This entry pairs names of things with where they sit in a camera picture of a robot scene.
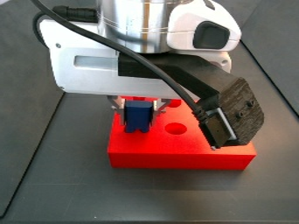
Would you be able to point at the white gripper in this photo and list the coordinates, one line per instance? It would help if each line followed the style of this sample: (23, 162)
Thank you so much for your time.
(90, 68)

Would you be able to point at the blue square-circle peg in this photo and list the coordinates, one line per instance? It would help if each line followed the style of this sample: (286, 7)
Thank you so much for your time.
(138, 116)

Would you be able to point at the silver and white robot arm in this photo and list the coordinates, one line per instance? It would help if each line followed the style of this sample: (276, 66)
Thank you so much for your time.
(156, 48)

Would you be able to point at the red shape-sorter block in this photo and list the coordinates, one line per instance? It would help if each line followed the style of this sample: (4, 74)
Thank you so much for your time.
(174, 145)

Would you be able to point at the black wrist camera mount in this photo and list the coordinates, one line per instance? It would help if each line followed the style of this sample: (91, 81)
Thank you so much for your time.
(219, 97)

